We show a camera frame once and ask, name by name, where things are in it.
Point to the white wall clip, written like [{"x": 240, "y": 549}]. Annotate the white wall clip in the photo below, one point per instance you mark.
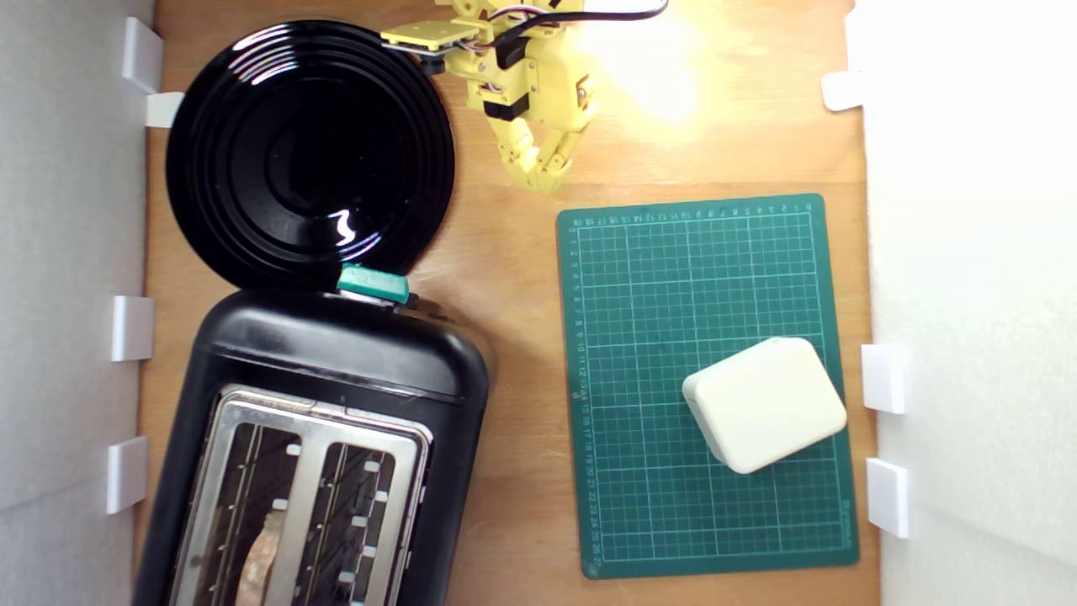
[
  {"x": 133, "y": 328},
  {"x": 143, "y": 55},
  {"x": 888, "y": 497},
  {"x": 164, "y": 109},
  {"x": 841, "y": 90},
  {"x": 883, "y": 379},
  {"x": 126, "y": 474}
]

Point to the green cutting mat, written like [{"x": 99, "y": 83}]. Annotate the green cutting mat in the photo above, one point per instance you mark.
[{"x": 639, "y": 295}]

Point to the black two-slot toaster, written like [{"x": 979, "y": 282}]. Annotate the black two-slot toaster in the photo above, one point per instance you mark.
[{"x": 336, "y": 345}]

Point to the green toaster lever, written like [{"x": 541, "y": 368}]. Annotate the green toaster lever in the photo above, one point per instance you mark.
[{"x": 374, "y": 284}]

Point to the white block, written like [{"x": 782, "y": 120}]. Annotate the white block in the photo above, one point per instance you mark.
[{"x": 766, "y": 404}]

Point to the black round plate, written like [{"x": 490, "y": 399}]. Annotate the black round plate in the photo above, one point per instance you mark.
[{"x": 294, "y": 151}]

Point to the brown bread slice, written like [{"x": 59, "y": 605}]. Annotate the brown bread slice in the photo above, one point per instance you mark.
[{"x": 259, "y": 560}]

